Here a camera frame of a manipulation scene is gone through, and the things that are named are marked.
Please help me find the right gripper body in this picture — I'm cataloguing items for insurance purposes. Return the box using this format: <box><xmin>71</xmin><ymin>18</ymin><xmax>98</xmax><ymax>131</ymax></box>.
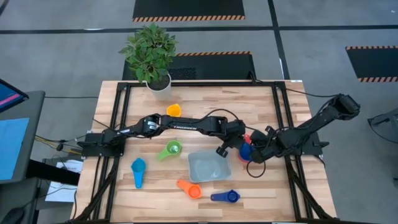
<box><xmin>249</xmin><ymin>126</ymin><xmax>280</xmax><ymax>164</ymax></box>

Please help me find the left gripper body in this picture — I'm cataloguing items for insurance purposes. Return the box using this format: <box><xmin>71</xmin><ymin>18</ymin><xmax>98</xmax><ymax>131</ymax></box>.
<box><xmin>216</xmin><ymin>133</ymin><xmax>249</xmax><ymax>157</ymax></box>

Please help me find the red measuring cup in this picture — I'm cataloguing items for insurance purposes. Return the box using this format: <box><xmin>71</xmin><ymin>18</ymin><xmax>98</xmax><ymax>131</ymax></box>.
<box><xmin>238</xmin><ymin>133</ymin><xmax>253</xmax><ymax>164</ymax></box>

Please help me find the blue measuring cup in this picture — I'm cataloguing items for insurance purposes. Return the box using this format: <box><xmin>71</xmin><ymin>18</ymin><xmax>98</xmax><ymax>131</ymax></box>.
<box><xmin>238</xmin><ymin>141</ymin><xmax>255</xmax><ymax>163</ymax></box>

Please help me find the grey plastic basket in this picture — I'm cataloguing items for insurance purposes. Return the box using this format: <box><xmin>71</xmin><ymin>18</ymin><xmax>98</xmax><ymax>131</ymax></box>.
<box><xmin>187</xmin><ymin>150</ymin><xmax>233</xmax><ymax>184</ymax></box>

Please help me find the navy measuring cup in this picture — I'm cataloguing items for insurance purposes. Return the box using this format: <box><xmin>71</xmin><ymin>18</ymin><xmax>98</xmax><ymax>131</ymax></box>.
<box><xmin>210</xmin><ymin>189</ymin><xmax>241</xmax><ymax>204</ymax></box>

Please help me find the orange measuring cup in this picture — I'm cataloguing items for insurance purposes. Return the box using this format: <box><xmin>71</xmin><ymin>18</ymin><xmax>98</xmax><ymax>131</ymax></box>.
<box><xmin>176</xmin><ymin>179</ymin><xmax>203</xmax><ymax>200</ymax></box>

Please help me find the yellow measuring cup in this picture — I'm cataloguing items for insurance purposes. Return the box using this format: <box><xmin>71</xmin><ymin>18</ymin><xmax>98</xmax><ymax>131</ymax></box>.
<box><xmin>166</xmin><ymin>103</ymin><xmax>182</xmax><ymax>118</ymax></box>

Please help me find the green measuring cup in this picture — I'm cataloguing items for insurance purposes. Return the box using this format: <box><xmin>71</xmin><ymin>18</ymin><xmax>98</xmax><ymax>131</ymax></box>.
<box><xmin>156</xmin><ymin>139</ymin><xmax>183</xmax><ymax>161</ymax></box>

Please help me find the cyan measuring cup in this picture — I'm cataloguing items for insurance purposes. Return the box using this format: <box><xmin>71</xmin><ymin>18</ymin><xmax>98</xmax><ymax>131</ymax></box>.
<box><xmin>130</xmin><ymin>157</ymin><xmax>147</xmax><ymax>190</ymax></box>

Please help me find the black hazard-striped floor mat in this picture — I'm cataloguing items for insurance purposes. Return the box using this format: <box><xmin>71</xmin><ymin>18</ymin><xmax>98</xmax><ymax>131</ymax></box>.
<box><xmin>345</xmin><ymin>45</ymin><xmax>398</xmax><ymax>83</ymax></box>
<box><xmin>122</xmin><ymin>51</ymin><xmax>257</xmax><ymax>81</ymax></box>
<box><xmin>132</xmin><ymin>0</ymin><xmax>246</xmax><ymax>22</ymax></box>

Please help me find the white plant pot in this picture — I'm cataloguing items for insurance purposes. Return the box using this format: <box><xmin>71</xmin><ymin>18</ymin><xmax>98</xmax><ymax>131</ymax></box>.
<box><xmin>145</xmin><ymin>73</ymin><xmax>172</xmax><ymax>101</ymax></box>

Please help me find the green leafy plant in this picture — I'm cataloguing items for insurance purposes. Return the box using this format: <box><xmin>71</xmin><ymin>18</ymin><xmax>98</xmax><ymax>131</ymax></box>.
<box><xmin>119</xmin><ymin>23</ymin><xmax>178</xmax><ymax>84</ymax></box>

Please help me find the black tripod base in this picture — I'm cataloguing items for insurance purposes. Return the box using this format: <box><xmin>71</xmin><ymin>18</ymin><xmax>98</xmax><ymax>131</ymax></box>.
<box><xmin>368</xmin><ymin>108</ymin><xmax>398</xmax><ymax>138</ymax></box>

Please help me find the white paper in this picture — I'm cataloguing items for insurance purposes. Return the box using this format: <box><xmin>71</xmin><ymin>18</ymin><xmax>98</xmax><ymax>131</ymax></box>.
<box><xmin>45</xmin><ymin>159</ymin><xmax>84</xmax><ymax>203</ymax></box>

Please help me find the black desk leg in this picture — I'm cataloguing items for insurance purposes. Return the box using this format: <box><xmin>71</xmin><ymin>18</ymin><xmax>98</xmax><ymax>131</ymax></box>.
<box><xmin>26</xmin><ymin>158</ymin><xmax>81</xmax><ymax>187</ymax></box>

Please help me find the grey desk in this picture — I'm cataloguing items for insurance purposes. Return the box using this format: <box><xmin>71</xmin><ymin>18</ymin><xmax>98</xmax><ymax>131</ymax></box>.
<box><xmin>0</xmin><ymin>90</ymin><xmax>46</xmax><ymax>184</ymax></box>

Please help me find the blue sheet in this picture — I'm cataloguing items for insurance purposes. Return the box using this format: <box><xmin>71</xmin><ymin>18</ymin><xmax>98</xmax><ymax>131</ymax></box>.
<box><xmin>0</xmin><ymin>117</ymin><xmax>30</xmax><ymax>181</ymax></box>

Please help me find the computer monitor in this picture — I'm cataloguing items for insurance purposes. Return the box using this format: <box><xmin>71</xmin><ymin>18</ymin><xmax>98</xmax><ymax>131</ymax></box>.
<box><xmin>0</xmin><ymin>77</ymin><xmax>30</xmax><ymax>113</ymax></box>

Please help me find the black computer mouse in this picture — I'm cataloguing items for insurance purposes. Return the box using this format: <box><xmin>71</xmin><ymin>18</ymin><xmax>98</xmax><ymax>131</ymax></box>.
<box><xmin>1</xmin><ymin>207</ymin><xmax>25</xmax><ymax>224</ymax></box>

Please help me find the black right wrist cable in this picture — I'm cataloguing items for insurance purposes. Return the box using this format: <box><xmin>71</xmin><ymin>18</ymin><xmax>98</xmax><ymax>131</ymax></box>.
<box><xmin>246</xmin><ymin>159</ymin><xmax>267</xmax><ymax>179</ymax></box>

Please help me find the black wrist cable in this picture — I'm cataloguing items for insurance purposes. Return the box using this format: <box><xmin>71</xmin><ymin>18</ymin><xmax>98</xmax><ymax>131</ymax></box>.
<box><xmin>246</xmin><ymin>159</ymin><xmax>267</xmax><ymax>179</ymax></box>
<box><xmin>200</xmin><ymin>108</ymin><xmax>246</xmax><ymax>131</ymax></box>

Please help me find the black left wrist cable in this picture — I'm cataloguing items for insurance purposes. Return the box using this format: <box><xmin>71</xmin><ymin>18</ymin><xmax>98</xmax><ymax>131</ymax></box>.
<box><xmin>200</xmin><ymin>108</ymin><xmax>246</xmax><ymax>131</ymax></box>

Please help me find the black aluminium table frame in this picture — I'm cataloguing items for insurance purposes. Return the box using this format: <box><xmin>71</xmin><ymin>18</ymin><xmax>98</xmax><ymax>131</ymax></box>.
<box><xmin>73</xmin><ymin>80</ymin><xmax>338</xmax><ymax>224</ymax></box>

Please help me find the black power cable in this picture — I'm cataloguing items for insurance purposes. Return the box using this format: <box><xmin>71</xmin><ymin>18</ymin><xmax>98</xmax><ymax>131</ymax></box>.
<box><xmin>248</xmin><ymin>72</ymin><xmax>340</xmax><ymax>99</ymax></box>

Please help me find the coloured cable bundle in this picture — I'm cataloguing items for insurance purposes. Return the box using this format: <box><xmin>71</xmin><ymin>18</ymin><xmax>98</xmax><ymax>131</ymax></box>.
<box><xmin>34</xmin><ymin>134</ymin><xmax>83</xmax><ymax>156</ymax></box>

